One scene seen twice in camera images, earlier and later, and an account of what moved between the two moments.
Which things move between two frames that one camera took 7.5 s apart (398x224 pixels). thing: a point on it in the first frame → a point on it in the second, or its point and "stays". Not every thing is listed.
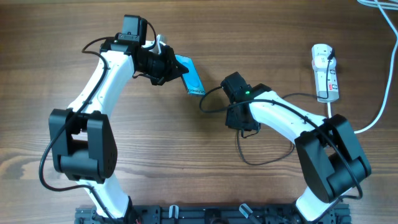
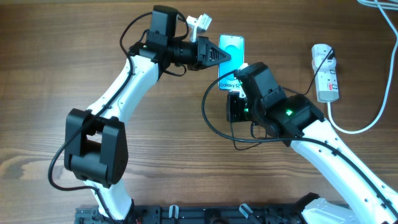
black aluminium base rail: [217, 214] stays
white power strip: [326, 81] stays
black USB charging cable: [330, 56] → [329, 57]
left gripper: [171, 67] → [204, 46]
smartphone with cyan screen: [192, 81] → [234, 45]
